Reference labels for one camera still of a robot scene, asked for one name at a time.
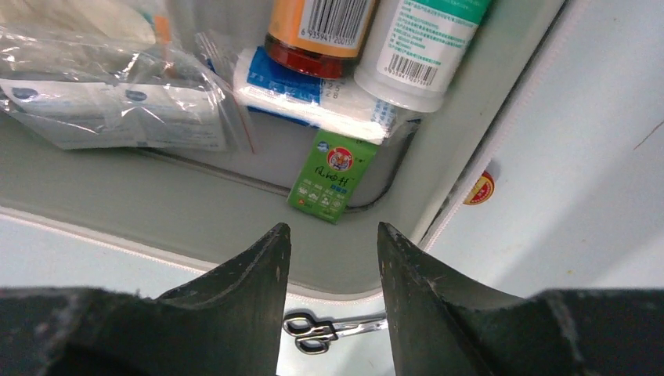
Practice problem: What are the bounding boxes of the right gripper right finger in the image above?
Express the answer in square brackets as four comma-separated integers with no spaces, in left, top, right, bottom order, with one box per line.
[377,222,663,375]

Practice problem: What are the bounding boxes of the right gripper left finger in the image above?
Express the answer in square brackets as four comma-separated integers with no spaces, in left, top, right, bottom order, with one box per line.
[1,222,291,375]

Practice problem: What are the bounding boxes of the black handled scissors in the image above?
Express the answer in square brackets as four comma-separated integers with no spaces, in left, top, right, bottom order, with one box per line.
[282,312,388,356]

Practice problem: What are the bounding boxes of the white medicine kit case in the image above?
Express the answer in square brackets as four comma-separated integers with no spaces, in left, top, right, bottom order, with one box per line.
[1,1,566,302]

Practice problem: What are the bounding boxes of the small green box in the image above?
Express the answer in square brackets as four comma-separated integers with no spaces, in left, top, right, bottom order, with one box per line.
[287,130,378,224]

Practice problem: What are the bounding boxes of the clear bag of pads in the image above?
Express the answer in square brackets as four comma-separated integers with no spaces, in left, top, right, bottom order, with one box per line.
[1,24,254,153]

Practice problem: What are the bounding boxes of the blue white bandage roll packet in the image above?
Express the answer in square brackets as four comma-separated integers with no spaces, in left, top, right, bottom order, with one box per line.
[233,47,398,145]

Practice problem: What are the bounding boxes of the white bottle green label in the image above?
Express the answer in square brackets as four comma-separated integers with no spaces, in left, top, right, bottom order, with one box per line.
[353,0,491,114]

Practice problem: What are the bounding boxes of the brown medicine bottle orange cap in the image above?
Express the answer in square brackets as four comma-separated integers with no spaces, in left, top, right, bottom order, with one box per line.
[264,0,379,80]

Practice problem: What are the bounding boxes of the bag of latex gloves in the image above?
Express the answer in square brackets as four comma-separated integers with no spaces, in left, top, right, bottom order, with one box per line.
[1,0,172,44]

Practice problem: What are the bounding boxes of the copper coin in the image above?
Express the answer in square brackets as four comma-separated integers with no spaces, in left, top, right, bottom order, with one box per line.
[464,171,495,206]

